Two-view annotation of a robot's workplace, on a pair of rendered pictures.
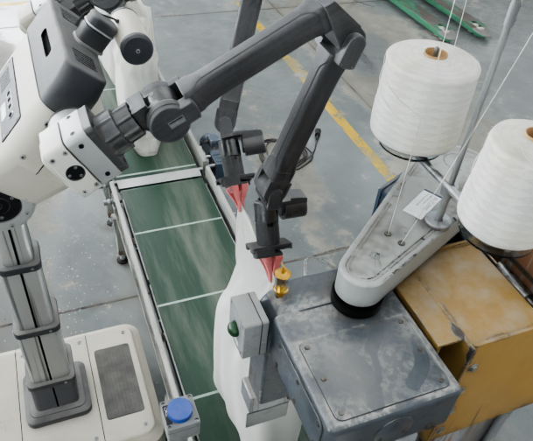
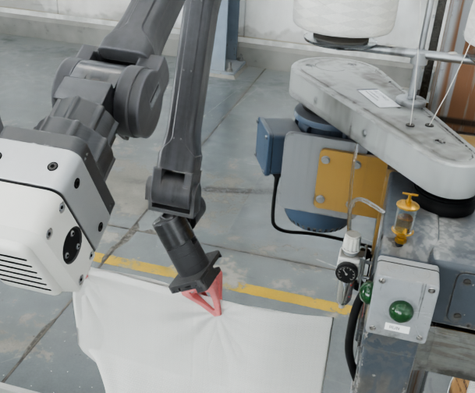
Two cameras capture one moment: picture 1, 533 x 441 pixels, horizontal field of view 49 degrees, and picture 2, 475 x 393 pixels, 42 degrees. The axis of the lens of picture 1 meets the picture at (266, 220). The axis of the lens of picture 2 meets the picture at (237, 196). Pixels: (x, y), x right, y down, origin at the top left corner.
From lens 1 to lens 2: 85 cm
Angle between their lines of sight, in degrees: 43
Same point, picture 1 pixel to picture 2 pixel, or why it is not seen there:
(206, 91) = (157, 42)
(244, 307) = (404, 272)
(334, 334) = not seen: outside the picture
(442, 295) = not seen: hidden behind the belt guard
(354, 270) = (455, 158)
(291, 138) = (198, 103)
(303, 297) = (421, 227)
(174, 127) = (153, 106)
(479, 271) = not seen: hidden behind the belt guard
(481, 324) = not seen: outside the picture
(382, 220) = (387, 120)
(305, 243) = not seen: outside the picture
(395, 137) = (366, 20)
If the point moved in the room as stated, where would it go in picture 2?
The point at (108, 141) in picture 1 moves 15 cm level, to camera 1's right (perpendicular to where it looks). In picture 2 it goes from (98, 161) to (203, 122)
